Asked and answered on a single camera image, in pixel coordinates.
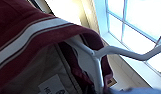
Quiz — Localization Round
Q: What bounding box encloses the window with white frame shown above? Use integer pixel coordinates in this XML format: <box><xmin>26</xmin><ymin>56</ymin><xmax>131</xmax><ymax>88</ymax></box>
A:
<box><xmin>104</xmin><ymin>0</ymin><xmax>161</xmax><ymax>79</ymax></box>

